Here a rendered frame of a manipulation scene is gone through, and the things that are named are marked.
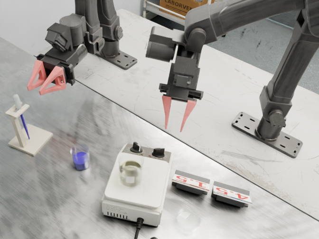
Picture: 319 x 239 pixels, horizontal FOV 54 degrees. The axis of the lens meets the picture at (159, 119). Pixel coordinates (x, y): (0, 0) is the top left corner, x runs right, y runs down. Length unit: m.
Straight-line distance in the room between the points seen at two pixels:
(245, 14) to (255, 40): 2.57
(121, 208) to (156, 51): 0.35
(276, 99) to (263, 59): 2.18
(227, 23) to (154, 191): 0.38
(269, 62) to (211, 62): 1.84
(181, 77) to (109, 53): 0.53
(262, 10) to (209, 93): 0.42
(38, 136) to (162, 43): 0.41
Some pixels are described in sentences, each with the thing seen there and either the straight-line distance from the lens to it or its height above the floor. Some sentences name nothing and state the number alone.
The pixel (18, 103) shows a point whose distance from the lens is 0.80.
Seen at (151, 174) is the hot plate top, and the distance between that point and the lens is 0.70.
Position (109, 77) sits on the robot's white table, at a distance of 1.07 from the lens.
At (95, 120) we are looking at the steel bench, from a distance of 0.93.
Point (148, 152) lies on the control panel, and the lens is 0.79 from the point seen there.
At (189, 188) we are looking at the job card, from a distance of 0.77.
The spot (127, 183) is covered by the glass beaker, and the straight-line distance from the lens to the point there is 0.66.
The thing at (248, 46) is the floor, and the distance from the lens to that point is 3.15.
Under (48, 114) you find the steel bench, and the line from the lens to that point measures 0.96.
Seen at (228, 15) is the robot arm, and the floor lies 1.26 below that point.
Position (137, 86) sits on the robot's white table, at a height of 0.90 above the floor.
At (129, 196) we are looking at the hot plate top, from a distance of 0.67.
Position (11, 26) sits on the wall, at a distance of 2.17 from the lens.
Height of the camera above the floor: 1.57
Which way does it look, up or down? 46 degrees down
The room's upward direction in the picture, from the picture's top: 7 degrees clockwise
